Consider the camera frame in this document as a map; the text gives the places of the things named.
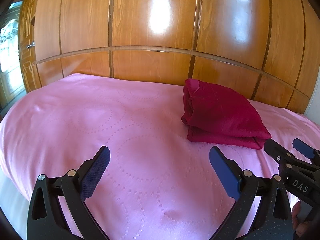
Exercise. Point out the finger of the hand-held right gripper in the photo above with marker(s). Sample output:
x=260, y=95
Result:
x=275, y=151
x=303, y=147

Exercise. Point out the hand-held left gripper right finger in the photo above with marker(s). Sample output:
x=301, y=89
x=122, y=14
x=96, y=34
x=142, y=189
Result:
x=225, y=175

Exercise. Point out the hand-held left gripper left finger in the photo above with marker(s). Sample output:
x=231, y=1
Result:
x=96, y=172

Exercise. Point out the maroon velvet garment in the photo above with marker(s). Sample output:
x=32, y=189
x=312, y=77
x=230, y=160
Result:
x=220, y=115

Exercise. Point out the person's right hand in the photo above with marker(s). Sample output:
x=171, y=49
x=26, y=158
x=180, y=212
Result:
x=297, y=213

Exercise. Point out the pink bed cover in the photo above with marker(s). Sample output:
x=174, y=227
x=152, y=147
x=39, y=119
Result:
x=100, y=117

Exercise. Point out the white mattress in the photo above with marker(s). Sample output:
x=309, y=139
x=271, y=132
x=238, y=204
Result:
x=12, y=205

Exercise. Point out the wooden wardrobe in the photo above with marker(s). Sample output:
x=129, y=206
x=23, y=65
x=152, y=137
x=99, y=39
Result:
x=130, y=62

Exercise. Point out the wooden lattice door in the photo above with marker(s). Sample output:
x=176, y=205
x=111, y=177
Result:
x=27, y=67

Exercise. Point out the window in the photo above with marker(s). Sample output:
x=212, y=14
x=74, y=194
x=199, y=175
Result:
x=10, y=42

